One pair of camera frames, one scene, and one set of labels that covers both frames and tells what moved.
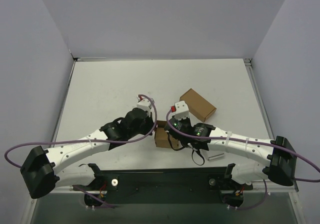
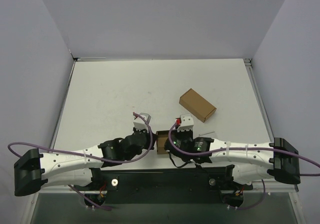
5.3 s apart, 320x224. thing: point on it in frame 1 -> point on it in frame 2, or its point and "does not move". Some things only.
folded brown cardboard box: x=198 y=106 does not move
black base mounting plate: x=165 y=186 does not move
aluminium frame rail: x=266 y=186 does not move
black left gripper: x=150 y=123 -> x=149 y=139
